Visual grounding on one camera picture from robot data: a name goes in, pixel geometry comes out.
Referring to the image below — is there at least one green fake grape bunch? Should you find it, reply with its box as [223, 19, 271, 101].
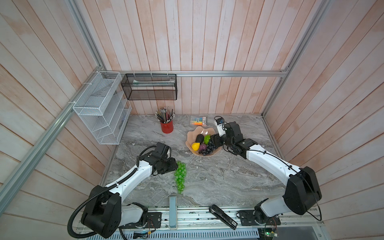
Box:
[174, 161, 187, 194]

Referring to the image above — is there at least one black fake grape bunch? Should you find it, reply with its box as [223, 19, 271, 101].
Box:
[198, 141, 217, 156]

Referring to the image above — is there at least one green bumpy fake fruit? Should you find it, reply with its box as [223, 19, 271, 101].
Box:
[204, 135, 211, 145]

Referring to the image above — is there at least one dark fake avocado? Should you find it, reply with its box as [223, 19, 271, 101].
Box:
[196, 134, 205, 144]

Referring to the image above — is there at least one yellow fake lemon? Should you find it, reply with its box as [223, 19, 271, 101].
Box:
[191, 142, 201, 152]

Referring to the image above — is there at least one purple fake fig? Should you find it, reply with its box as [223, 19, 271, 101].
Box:
[199, 143, 207, 151]

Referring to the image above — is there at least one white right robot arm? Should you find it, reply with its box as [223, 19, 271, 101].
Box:
[211, 116, 322, 225]

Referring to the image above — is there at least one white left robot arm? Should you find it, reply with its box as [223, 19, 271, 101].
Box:
[67, 143, 178, 239]

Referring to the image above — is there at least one pink wavy fruit bowl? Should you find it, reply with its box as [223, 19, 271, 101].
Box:
[186, 126, 222, 157]

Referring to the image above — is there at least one pack of colour highlighters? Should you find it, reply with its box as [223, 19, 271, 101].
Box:
[190, 116, 207, 127]

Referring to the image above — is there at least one red metal pencil cup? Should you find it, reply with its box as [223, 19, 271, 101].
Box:
[160, 121, 174, 134]

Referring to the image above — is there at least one grey blue bar tool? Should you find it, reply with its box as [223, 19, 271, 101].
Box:
[169, 196, 178, 230]

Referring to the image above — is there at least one bundle of pencils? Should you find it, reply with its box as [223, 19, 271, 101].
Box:
[155, 107, 175, 124]

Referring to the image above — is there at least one black stapler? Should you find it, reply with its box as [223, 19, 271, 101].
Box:
[209, 205, 238, 230]

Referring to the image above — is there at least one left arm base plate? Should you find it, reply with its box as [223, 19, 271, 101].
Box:
[144, 212, 162, 230]

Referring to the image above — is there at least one white mesh wall shelf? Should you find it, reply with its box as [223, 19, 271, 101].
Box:
[73, 71, 132, 145]

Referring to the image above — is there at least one black mesh wall basket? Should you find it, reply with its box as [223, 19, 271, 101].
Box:
[121, 73, 178, 101]

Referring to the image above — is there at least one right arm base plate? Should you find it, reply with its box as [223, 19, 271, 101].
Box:
[236, 210, 281, 226]

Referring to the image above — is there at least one aluminium frame rail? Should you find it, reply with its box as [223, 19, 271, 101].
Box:
[119, 70, 288, 78]

